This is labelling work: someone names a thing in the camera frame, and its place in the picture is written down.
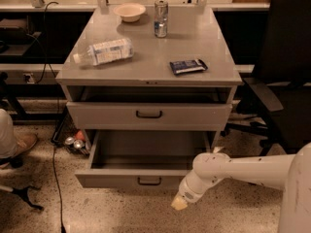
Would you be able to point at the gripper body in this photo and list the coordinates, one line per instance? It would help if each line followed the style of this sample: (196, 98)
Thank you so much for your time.
(187, 193)

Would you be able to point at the grey drawer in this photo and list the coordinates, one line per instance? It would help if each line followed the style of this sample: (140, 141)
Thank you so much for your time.
(141, 159)
(149, 116)

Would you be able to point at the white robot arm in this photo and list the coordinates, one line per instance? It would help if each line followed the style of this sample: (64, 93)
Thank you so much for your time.
(290, 173)

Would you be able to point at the grey drawer cabinet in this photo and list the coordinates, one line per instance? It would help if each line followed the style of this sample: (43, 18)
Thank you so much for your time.
(146, 77)

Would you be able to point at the grey top drawer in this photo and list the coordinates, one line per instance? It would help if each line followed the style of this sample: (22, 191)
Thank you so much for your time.
(149, 116)

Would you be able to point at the dark blue snack packet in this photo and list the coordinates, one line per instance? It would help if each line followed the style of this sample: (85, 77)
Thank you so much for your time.
(187, 66)

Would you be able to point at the black office chair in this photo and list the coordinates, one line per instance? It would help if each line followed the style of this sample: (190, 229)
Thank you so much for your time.
(278, 90)

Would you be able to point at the black chair base left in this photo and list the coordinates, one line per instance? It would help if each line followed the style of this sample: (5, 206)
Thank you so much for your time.
(22, 193)

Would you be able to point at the clear plastic water bottle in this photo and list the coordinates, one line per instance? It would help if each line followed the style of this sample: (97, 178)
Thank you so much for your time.
(105, 52)

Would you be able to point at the person leg and shoe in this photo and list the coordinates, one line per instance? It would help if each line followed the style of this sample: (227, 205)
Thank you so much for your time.
(12, 145)

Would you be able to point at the silver drink can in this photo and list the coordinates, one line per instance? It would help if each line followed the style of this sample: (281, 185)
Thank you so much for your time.
(161, 18)

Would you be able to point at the beige bowl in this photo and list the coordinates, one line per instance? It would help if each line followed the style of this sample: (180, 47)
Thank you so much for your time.
(130, 12)

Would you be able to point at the wire basket with cans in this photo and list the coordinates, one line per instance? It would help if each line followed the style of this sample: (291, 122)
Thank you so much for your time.
(66, 135)

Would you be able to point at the wall power outlet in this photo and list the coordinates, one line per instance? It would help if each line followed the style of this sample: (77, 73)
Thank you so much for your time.
(29, 78)

